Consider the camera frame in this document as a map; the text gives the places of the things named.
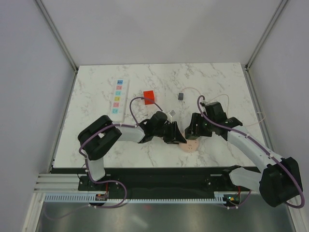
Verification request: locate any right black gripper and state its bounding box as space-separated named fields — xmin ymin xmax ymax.
xmin=186 ymin=112 xmax=215 ymax=137

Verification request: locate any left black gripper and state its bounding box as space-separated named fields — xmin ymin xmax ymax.
xmin=153 ymin=121 xmax=185 ymax=145

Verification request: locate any pink round socket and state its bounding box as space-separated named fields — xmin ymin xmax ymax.
xmin=179 ymin=140 xmax=199 ymax=153

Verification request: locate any dark grey usb charger plug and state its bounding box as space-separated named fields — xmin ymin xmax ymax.
xmin=178 ymin=92 xmax=184 ymax=101

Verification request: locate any pink thin cord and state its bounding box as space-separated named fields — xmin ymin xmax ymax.
xmin=180 ymin=87 xmax=266 ymax=127

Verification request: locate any red cube socket adapter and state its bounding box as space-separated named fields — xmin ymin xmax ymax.
xmin=143 ymin=90 xmax=155 ymax=105

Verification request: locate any white power strip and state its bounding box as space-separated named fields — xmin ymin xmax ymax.
xmin=109 ymin=79 xmax=130 ymax=123

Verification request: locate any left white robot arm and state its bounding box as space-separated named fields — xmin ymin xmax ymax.
xmin=78 ymin=111 xmax=187 ymax=190

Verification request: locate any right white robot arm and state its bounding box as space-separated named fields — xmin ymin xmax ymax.
xmin=185 ymin=100 xmax=305 ymax=208

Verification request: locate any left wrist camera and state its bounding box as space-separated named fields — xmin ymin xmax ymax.
xmin=167 ymin=110 xmax=176 ymax=122

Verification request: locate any white slotted cable duct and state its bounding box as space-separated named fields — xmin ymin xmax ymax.
xmin=44 ymin=192 xmax=226 ymax=204

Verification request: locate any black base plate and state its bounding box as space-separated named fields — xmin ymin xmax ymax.
xmin=78 ymin=167 xmax=248 ymax=198

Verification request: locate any right aluminium frame post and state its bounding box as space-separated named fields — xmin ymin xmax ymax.
xmin=244 ymin=0 xmax=289 ymax=71

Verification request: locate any aluminium frame post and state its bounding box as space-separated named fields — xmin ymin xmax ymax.
xmin=244 ymin=0 xmax=289 ymax=71
xmin=33 ymin=0 xmax=78 ymax=73

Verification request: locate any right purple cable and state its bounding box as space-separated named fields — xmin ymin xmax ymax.
xmin=197 ymin=95 xmax=305 ymax=208

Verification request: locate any aluminium rail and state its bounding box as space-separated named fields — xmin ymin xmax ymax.
xmin=33 ymin=173 xmax=83 ymax=194

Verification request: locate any left aluminium frame post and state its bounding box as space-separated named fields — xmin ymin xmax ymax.
xmin=33 ymin=0 xmax=78 ymax=73

